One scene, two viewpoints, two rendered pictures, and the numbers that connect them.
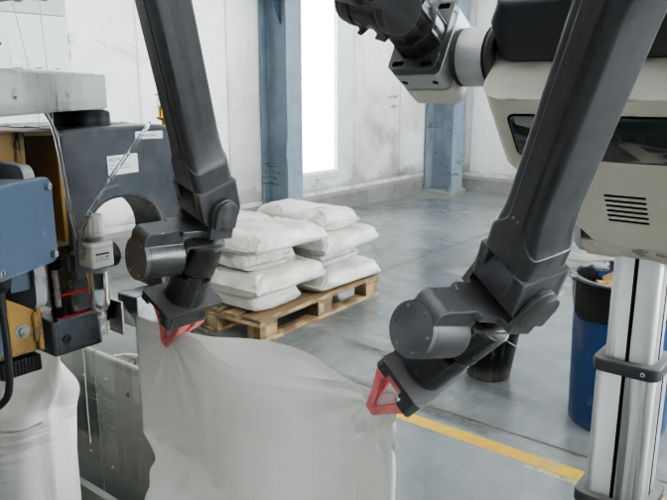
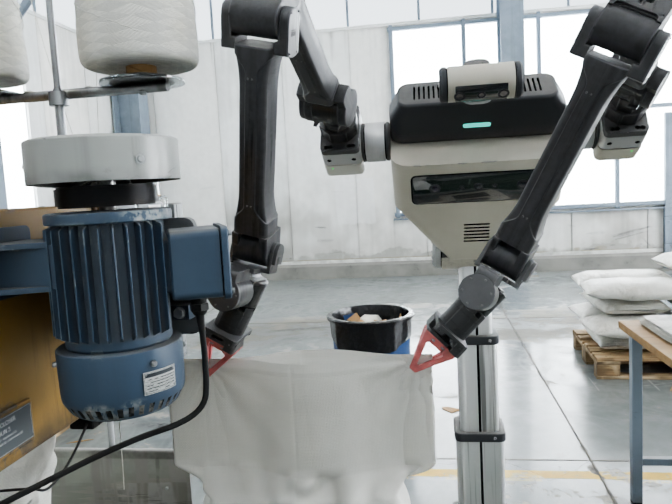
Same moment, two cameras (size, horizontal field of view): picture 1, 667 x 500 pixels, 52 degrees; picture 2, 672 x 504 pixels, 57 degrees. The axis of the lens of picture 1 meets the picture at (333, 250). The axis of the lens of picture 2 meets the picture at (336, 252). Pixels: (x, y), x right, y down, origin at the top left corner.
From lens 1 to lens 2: 59 cm
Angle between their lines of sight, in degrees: 30
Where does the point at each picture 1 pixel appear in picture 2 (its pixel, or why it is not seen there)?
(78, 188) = not seen: hidden behind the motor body
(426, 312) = (486, 279)
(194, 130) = (267, 190)
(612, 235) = (464, 252)
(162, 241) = (242, 277)
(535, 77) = (425, 152)
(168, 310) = (230, 337)
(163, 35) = (265, 120)
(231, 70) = not seen: outside the picture
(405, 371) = (449, 330)
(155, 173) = not seen: hidden behind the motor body
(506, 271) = (509, 251)
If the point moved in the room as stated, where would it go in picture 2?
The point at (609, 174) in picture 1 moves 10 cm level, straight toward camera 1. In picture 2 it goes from (470, 210) to (487, 211)
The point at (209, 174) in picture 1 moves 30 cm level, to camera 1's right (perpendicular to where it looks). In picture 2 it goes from (271, 223) to (414, 211)
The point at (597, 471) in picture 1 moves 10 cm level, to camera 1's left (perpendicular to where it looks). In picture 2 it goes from (468, 416) to (438, 425)
